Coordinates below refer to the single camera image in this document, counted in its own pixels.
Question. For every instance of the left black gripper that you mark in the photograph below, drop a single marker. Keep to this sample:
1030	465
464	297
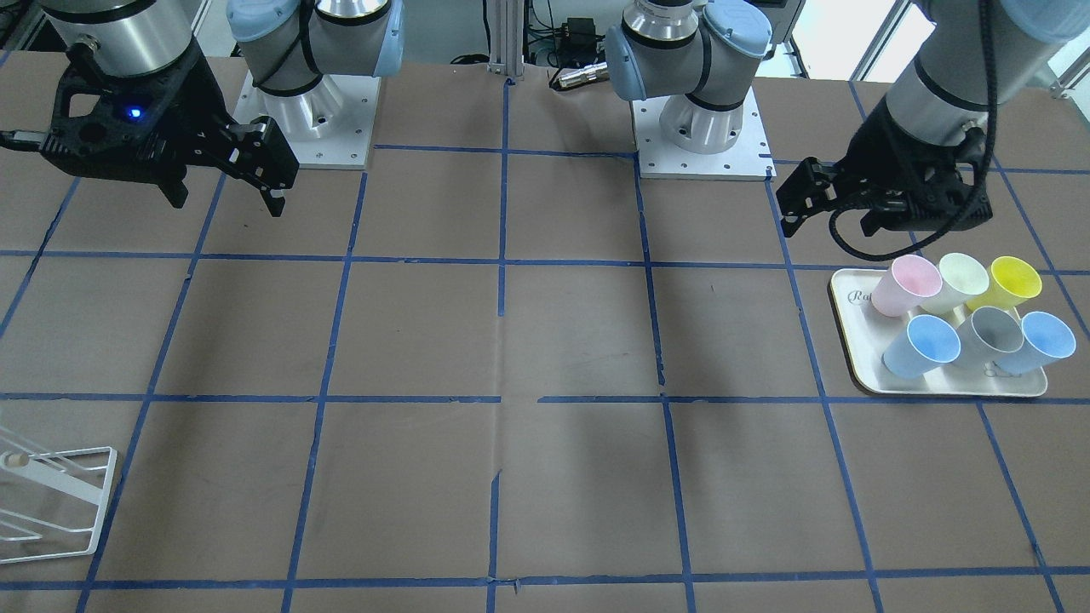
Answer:
881	146

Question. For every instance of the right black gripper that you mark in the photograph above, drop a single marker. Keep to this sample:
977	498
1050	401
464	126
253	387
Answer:
189	104

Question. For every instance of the light blue plastic cup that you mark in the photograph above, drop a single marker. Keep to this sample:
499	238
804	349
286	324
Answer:
924	344

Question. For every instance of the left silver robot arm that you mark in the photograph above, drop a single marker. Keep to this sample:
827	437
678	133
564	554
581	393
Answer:
979	54

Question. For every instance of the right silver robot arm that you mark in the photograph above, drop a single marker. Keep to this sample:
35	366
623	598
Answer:
289	45

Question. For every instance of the pink plastic cup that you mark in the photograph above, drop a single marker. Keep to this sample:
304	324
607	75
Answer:
908	282

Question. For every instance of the white plastic cup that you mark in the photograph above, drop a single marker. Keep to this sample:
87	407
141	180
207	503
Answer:
962	278

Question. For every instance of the yellow plastic cup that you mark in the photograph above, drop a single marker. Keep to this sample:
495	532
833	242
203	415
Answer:
1012	281

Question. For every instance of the grey plastic cup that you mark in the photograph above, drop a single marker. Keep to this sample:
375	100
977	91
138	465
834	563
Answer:
985	334

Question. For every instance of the cream plastic tray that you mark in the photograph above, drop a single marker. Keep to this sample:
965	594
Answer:
866	334

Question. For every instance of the silver metal cylinder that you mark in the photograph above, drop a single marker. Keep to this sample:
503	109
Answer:
569	78

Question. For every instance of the black power adapter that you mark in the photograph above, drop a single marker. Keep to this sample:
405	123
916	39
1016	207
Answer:
577	35

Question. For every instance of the aluminium frame post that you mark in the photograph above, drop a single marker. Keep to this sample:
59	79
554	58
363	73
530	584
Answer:
506	27

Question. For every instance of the white wire rack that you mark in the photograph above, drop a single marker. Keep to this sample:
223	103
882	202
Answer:
54	501

